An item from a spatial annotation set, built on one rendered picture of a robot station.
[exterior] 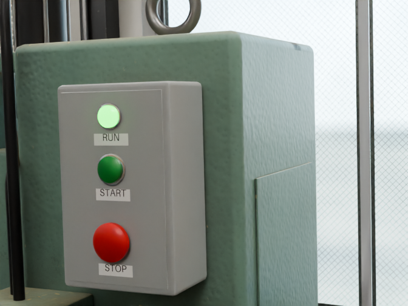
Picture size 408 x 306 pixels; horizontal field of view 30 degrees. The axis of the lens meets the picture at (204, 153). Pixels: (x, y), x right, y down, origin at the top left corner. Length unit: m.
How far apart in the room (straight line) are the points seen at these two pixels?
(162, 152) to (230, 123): 0.07
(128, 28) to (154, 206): 1.72
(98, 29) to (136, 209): 1.68
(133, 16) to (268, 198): 1.64
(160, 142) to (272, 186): 0.14
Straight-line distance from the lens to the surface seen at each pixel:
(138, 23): 2.24
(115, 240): 0.57
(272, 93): 0.67
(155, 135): 0.55
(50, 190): 0.69
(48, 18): 0.80
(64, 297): 0.67
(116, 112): 0.57
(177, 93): 0.56
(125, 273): 0.58
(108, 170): 0.57
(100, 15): 2.22
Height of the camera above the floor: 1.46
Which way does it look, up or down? 4 degrees down
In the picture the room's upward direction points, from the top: 2 degrees counter-clockwise
